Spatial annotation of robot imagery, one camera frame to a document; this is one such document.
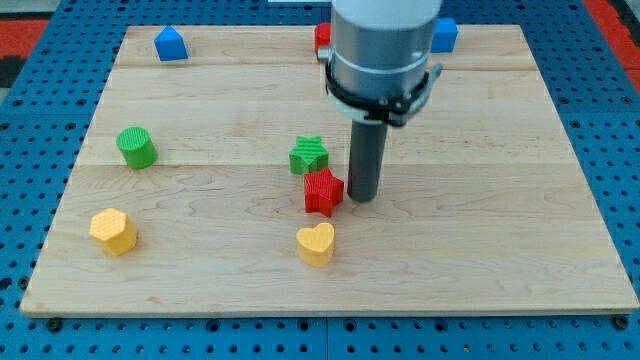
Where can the red star block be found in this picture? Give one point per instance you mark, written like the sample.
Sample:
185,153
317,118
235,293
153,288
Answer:
323,191

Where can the grey cylindrical robot arm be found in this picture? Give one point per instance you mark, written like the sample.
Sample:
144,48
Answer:
376,62

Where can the red block behind arm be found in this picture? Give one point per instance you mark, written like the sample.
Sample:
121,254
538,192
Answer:
322,36

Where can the green star block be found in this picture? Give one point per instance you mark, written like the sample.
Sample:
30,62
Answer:
308,155

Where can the yellow heart block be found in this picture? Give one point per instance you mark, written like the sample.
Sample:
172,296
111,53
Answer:
315,246

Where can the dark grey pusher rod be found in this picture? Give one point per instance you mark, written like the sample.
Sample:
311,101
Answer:
366,151

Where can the light wooden board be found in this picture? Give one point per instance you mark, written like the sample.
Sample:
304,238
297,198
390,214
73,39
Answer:
482,209

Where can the blue cube block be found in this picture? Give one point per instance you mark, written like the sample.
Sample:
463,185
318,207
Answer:
445,37

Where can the green cylinder block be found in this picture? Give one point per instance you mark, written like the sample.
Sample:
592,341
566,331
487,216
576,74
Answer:
136,147

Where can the blue house-shaped block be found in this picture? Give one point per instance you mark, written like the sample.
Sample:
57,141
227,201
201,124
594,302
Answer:
170,45

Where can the yellow hexagon block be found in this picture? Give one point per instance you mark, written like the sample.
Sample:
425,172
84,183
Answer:
113,231

